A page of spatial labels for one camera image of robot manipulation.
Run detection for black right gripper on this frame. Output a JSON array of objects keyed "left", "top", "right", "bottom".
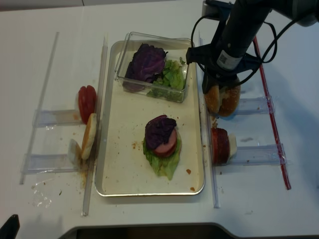
[{"left": 186, "top": 44, "right": 260, "bottom": 94}]

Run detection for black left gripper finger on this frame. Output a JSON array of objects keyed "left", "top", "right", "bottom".
[{"left": 0, "top": 214, "right": 19, "bottom": 239}]

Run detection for sesame bun top front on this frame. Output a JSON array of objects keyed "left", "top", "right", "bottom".
[{"left": 204, "top": 85, "right": 220, "bottom": 114}]

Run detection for sesame bun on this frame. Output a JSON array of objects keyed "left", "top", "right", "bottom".
[
  {"left": 218, "top": 85, "right": 241, "bottom": 117},
  {"left": 204, "top": 85, "right": 220, "bottom": 114}
]

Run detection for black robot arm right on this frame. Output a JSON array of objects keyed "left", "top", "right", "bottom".
[{"left": 186, "top": 0, "right": 319, "bottom": 94}]

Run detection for green lettuce in container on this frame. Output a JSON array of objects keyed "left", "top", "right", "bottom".
[{"left": 147, "top": 57, "right": 186, "bottom": 103}]

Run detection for white cheese slice right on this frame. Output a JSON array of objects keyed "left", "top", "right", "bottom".
[{"left": 228, "top": 133, "right": 237, "bottom": 159}]

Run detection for red meat patty stack right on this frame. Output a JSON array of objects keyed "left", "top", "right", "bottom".
[{"left": 211, "top": 128, "right": 230, "bottom": 165}]

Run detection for pink meat patty slices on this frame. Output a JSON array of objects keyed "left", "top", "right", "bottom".
[{"left": 153, "top": 129, "right": 177, "bottom": 158}]

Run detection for green lettuce under stack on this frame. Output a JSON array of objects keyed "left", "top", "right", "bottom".
[{"left": 143, "top": 134, "right": 182, "bottom": 180}]

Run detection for red tomato slices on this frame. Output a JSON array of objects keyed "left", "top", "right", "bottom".
[{"left": 78, "top": 85, "right": 97, "bottom": 124}]

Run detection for sesame bun top rear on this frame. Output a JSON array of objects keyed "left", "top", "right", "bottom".
[{"left": 218, "top": 85, "right": 241, "bottom": 117}]

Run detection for clear holder upper right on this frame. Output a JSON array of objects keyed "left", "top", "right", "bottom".
[{"left": 235, "top": 97, "right": 275, "bottom": 115}]

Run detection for clear holder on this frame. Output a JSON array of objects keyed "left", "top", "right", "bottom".
[
  {"left": 21, "top": 154, "right": 81, "bottom": 174},
  {"left": 226, "top": 144, "right": 287, "bottom": 166},
  {"left": 235, "top": 97, "right": 275, "bottom": 115},
  {"left": 32, "top": 110, "right": 83, "bottom": 128}
]

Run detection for clear plastic container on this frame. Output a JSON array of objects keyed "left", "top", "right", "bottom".
[{"left": 115, "top": 32, "right": 191, "bottom": 103}]

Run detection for clear holder lower left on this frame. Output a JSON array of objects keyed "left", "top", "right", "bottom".
[{"left": 21, "top": 154, "right": 81, "bottom": 174}]

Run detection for purple cabbage leaf in container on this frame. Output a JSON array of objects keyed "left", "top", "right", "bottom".
[{"left": 125, "top": 43, "right": 167, "bottom": 83}]

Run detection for clear holder lower right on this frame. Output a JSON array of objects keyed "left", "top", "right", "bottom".
[{"left": 226, "top": 144, "right": 287, "bottom": 166}]

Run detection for white metal tray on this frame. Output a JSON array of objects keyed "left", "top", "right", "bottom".
[{"left": 95, "top": 41, "right": 205, "bottom": 197}]

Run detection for white pusher block lower left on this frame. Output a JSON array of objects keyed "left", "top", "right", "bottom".
[{"left": 68, "top": 139, "right": 82, "bottom": 165}]

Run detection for clear holder upper left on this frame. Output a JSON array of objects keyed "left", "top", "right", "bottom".
[{"left": 32, "top": 110, "right": 83, "bottom": 128}]

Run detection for bun bottom half left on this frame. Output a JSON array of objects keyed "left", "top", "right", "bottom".
[{"left": 81, "top": 113, "right": 97, "bottom": 160}]

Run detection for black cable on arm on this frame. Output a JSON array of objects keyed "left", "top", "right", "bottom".
[{"left": 190, "top": 14, "right": 299, "bottom": 87}]

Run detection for clear rail right of tray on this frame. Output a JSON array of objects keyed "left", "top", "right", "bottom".
[{"left": 198, "top": 31, "right": 222, "bottom": 208}]

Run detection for clear rail of tray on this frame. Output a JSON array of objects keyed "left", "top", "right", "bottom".
[
  {"left": 198, "top": 31, "right": 222, "bottom": 208},
  {"left": 80, "top": 32, "right": 110, "bottom": 216}
]

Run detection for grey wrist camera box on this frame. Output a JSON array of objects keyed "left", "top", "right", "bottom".
[{"left": 202, "top": 0, "right": 234, "bottom": 21}]

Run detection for red plastic rail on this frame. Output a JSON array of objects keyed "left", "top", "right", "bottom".
[{"left": 253, "top": 37, "right": 292, "bottom": 190}]

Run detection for clear rail left of tray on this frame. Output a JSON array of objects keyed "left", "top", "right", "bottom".
[{"left": 80, "top": 32, "right": 110, "bottom": 216}]

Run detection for clear rail far left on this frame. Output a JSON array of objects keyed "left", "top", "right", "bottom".
[{"left": 19, "top": 32, "right": 60, "bottom": 185}]

